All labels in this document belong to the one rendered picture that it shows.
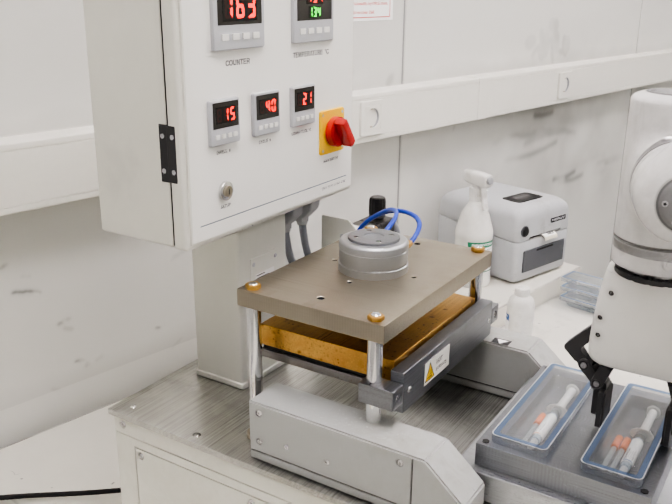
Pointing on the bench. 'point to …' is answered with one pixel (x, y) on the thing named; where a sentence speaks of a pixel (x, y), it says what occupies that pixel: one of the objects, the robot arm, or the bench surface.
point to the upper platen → (354, 365)
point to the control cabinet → (221, 142)
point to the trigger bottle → (476, 216)
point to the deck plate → (447, 426)
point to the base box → (189, 474)
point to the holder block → (560, 470)
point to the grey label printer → (514, 229)
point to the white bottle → (520, 311)
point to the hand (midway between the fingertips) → (636, 415)
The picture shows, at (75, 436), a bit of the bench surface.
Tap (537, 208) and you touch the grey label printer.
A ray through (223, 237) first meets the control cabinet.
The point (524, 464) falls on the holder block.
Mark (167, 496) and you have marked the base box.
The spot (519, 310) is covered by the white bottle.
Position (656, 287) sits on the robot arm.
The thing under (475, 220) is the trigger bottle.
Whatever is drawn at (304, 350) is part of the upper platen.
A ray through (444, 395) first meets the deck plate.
